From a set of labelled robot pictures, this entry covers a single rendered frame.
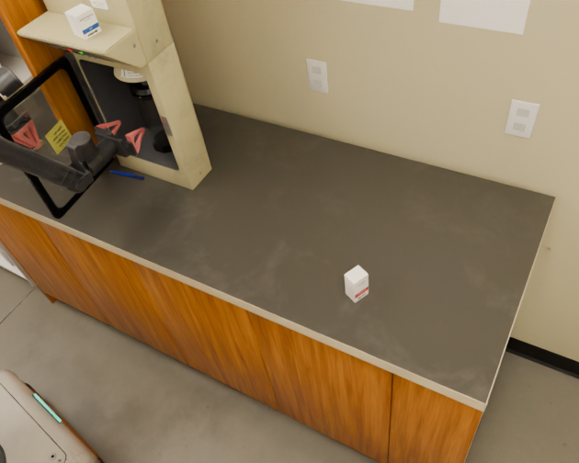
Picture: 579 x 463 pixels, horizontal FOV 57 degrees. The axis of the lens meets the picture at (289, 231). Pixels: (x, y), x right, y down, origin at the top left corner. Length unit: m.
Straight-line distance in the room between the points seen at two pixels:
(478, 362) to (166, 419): 1.46
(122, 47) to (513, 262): 1.15
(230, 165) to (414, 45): 0.71
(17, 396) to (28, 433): 0.17
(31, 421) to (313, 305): 1.30
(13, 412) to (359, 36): 1.84
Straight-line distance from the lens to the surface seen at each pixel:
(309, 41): 1.75
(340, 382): 1.67
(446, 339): 1.39
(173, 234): 1.69
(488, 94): 1.62
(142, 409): 2.50
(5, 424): 2.39
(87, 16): 1.49
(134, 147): 1.67
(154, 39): 1.54
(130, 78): 1.66
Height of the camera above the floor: 2.14
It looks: 49 degrees down
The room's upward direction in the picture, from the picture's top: 10 degrees counter-clockwise
